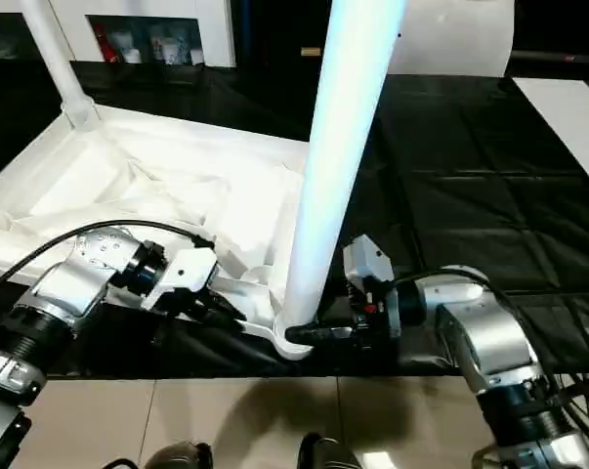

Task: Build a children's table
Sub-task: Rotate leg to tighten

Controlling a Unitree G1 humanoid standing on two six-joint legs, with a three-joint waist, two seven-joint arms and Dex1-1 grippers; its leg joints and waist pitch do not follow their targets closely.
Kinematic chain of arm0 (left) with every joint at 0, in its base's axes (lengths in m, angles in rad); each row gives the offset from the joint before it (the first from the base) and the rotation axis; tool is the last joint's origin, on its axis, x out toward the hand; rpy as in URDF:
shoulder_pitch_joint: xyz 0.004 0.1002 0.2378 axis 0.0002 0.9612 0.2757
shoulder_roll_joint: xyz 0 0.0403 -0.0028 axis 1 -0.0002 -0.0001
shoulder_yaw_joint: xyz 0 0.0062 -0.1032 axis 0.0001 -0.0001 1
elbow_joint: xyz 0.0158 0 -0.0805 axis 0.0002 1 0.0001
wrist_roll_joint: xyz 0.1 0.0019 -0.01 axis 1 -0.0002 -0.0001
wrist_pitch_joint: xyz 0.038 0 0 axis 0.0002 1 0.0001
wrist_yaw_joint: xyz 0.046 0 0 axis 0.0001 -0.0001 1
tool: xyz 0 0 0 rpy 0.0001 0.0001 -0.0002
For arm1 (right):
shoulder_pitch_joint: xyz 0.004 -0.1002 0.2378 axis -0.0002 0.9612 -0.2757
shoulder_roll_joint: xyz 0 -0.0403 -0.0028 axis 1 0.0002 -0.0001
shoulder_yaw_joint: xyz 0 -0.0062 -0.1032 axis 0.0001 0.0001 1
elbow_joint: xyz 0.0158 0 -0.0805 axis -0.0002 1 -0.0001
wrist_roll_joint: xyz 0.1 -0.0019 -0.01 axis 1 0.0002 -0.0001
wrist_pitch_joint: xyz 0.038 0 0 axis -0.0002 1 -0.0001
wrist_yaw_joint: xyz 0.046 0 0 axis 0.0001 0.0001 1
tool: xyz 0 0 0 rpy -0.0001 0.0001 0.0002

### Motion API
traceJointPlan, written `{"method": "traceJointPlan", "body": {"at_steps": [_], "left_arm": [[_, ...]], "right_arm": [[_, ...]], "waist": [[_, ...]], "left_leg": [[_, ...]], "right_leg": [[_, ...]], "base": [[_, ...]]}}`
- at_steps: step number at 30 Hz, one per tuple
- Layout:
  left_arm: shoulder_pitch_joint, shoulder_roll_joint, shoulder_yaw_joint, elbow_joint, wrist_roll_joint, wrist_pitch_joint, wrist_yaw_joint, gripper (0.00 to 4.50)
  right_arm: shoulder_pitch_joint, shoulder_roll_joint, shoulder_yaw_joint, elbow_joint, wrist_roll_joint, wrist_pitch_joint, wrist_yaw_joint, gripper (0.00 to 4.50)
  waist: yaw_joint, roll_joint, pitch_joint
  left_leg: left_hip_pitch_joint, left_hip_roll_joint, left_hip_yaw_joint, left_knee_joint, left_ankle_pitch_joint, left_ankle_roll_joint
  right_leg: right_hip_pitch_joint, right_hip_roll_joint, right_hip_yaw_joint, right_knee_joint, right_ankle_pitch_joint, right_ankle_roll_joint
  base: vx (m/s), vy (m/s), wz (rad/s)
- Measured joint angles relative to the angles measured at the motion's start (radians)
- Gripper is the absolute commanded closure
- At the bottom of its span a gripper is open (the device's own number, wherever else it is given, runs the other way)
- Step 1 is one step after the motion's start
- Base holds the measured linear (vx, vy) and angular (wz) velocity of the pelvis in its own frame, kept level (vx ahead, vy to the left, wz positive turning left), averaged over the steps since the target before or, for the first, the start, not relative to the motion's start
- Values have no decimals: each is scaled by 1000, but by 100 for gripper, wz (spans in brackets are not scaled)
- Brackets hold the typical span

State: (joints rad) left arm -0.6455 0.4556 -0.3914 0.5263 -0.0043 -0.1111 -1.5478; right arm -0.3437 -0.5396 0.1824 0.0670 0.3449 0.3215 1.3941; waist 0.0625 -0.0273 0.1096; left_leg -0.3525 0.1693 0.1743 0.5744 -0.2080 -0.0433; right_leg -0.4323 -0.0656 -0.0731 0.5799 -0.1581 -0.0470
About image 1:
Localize white plastic table leg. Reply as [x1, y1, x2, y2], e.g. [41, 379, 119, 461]
[18, 0, 103, 131]
[281, 0, 410, 333]

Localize white plastic table top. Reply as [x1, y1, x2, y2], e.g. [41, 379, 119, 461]
[0, 105, 319, 362]

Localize dark robot right foot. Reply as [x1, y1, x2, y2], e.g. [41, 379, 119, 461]
[297, 432, 363, 469]

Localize dark robot foot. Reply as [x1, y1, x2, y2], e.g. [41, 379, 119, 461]
[147, 441, 213, 469]
[297, 432, 363, 469]

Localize dark robot left foot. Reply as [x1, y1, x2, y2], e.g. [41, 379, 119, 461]
[147, 441, 213, 469]

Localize black work mat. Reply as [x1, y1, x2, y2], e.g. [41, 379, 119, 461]
[0, 58, 589, 380]

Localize white flat board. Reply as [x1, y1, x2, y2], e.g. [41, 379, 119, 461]
[512, 76, 589, 194]

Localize red bottle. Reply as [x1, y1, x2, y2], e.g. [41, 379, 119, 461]
[98, 23, 122, 64]

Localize white glass-door cabinet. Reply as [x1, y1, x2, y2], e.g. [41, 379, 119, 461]
[0, 0, 239, 67]

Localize black box with gold label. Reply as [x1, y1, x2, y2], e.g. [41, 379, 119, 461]
[232, 0, 334, 69]

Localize dark low table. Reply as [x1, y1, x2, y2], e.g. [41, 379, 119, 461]
[511, 48, 589, 79]

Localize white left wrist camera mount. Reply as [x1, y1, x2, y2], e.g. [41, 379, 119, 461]
[142, 246, 222, 314]

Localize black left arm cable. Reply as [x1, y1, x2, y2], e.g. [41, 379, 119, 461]
[0, 220, 217, 299]

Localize grey floor wires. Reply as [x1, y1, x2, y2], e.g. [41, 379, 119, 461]
[557, 373, 589, 441]

